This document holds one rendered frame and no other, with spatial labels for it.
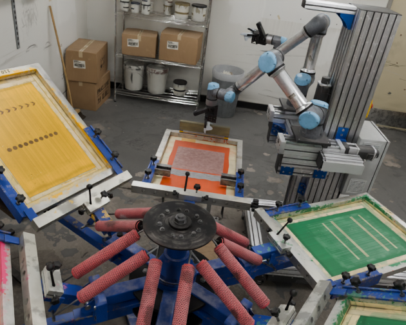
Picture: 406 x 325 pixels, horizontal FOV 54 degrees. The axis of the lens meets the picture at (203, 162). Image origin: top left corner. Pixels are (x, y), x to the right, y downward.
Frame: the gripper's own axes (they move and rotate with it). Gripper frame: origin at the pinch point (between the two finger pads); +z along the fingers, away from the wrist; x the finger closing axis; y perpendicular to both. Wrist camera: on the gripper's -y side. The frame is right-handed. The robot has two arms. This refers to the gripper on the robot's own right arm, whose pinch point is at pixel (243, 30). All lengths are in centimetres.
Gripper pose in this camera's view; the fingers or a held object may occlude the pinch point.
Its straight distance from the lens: 326.9
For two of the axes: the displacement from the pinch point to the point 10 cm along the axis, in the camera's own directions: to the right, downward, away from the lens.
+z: -8.9, -3.2, 3.3
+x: 4.5, -5.3, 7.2
